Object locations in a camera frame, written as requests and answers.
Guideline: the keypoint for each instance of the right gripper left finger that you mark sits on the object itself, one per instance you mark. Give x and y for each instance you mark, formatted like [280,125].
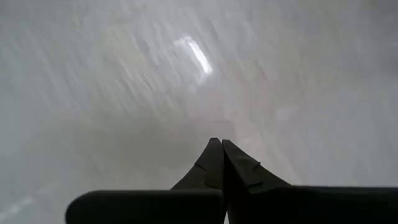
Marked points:
[208,174]

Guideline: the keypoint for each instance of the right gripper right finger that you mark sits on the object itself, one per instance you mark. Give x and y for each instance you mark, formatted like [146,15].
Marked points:
[248,186]

